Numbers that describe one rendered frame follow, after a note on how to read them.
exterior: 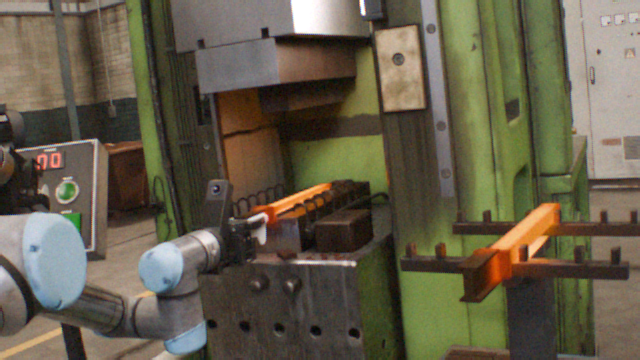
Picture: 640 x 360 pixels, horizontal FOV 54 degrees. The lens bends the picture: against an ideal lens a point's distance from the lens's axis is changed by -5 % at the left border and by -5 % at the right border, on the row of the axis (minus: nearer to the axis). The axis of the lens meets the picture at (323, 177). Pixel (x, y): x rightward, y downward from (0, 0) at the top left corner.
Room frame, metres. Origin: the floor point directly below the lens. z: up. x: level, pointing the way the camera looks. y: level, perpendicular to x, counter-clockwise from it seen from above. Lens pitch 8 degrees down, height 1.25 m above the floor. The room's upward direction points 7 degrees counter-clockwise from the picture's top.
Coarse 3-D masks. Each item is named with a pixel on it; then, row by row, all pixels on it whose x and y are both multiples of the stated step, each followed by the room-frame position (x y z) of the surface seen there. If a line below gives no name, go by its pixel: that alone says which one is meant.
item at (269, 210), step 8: (320, 184) 1.65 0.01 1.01; (328, 184) 1.63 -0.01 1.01; (304, 192) 1.54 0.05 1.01; (312, 192) 1.55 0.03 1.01; (288, 200) 1.45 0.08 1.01; (296, 200) 1.47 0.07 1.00; (256, 208) 1.36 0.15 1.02; (264, 208) 1.35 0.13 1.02; (272, 208) 1.35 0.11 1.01; (280, 208) 1.40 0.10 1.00; (240, 216) 1.28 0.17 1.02; (248, 216) 1.28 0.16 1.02; (272, 216) 1.35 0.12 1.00
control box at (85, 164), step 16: (64, 144) 1.53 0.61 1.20; (80, 144) 1.53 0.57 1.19; (96, 144) 1.53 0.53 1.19; (48, 160) 1.51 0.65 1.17; (64, 160) 1.51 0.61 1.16; (80, 160) 1.51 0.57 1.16; (96, 160) 1.51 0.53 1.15; (48, 176) 1.49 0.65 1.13; (64, 176) 1.49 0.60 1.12; (80, 176) 1.49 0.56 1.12; (96, 176) 1.49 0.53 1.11; (80, 192) 1.47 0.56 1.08; (96, 192) 1.47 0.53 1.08; (64, 208) 1.45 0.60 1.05; (80, 208) 1.45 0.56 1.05; (96, 208) 1.45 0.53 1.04; (96, 224) 1.44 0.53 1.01; (96, 240) 1.42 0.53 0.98; (96, 256) 1.43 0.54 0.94
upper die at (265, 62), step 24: (216, 48) 1.40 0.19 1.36; (240, 48) 1.37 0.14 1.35; (264, 48) 1.35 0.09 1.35; (288, 48) 1.39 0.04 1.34; (312, 48) 1.49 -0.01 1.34; (336, 48) 1.61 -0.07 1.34; (216, 72) 1.40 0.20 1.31; (240, 72) 1.38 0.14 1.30; (264, 72) 1.35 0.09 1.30; (288, 72) 1.37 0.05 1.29; (312, 72) 1.48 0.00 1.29; (336, 72) 1.60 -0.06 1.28
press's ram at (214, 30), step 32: (192, 0) 1.42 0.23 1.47; (224, 0) 1.38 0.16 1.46; (256, 0) 1.35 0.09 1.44; (288, 0) 1.32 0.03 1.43; (320, 0) 1.44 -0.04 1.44; (352, 0) 1.60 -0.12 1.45; (192, 32) 1.42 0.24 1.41; (224, 32) 1.39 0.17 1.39; (256, 32) 1.35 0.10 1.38; (288, 32) 1.32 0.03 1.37; (320, 32) 1.42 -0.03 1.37; (352, 32) 1.58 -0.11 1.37
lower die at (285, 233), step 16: (336, 192) 1.59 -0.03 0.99; (352, 192) 1.61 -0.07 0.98; (368, 192) 1.70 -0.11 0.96; (288, 208) 1.41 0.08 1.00; (304, 208) 1.42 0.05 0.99; (320, 208) 1.44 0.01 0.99; (368, 208) 1.69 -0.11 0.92; (272, 224) 1.36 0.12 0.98; (288, 224) 1.35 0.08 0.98; (304, 224) 1.36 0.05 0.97; (256, 240) 1.38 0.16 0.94; (272, 240) 1.37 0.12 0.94; (288, 240) 1.35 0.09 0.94; (304, 240) 1.35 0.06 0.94
